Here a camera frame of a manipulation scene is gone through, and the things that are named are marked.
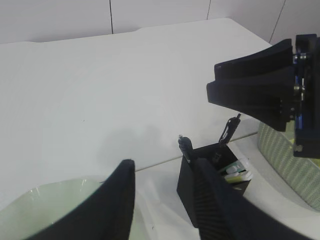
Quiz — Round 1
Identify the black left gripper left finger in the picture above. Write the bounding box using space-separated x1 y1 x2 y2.
30 159 136 240

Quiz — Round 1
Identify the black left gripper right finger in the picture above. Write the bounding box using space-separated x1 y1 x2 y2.
193 158 308 240

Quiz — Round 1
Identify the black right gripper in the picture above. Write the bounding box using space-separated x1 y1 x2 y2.
206 34 320 159

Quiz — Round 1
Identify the yellow utility knife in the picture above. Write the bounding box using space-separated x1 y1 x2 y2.
224 170 253 184

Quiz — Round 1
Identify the teal utility knife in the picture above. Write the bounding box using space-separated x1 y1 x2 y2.
218 159 248 175

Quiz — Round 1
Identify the black square pen holder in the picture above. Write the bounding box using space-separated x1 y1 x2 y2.
176 143 249 228

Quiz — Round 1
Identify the green ruffled glass plate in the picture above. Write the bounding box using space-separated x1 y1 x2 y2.
0 178 104 240

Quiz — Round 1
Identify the green plastic woven basket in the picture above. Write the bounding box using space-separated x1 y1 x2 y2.
257 121 320 211

